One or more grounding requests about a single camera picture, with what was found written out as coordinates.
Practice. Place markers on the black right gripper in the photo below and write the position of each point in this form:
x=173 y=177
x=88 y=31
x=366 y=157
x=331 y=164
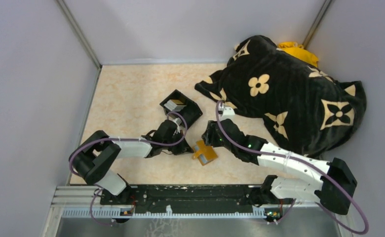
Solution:
x=209 y=136

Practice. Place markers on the stack of white cards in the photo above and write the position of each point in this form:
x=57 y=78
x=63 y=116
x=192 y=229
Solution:
x=174 y=105

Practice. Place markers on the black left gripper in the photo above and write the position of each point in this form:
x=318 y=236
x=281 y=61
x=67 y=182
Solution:
x=183 y=148

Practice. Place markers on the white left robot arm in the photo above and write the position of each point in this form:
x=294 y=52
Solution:
x=93 y=159

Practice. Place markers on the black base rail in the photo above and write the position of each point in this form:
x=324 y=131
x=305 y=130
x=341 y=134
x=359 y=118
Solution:
x=265 y=202

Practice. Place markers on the black plastic card box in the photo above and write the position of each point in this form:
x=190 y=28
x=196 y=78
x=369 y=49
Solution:
x=191 y=113

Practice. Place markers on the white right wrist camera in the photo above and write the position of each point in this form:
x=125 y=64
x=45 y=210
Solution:
x=225 y=112

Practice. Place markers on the black flower-pattern blanket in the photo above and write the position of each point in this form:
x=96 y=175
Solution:
x=305 y=110

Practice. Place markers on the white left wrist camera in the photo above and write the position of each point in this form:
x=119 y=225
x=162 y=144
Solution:
x=179 y=122

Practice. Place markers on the yellow cloth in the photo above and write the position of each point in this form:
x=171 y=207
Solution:
x=297 y=50

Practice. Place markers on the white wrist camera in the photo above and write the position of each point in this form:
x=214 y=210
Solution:
x=179 y=122
x=225 y=112

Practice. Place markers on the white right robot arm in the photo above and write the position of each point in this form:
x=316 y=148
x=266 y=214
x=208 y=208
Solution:
x=329 y=183

